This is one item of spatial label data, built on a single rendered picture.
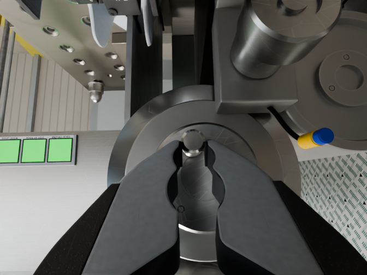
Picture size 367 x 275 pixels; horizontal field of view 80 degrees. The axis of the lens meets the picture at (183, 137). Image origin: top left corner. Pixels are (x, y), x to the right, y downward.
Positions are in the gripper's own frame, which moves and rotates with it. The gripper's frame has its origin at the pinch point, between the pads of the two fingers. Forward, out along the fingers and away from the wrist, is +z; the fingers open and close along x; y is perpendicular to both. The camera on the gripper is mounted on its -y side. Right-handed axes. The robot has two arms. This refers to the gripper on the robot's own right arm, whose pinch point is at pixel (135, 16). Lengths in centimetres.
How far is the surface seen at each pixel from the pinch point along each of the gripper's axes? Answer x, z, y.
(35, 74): -142, 177, -85
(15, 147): -34.3, 29.4, 8.6
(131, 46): 0.2, -2.0, 4.6
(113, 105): -68, 189, -55
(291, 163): 12.8, -2.4, 15.1
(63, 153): -23.0, 29.4, 10.2
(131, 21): 0.2, -2.0, 2.2
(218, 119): 7.3, -3.4, 11.8
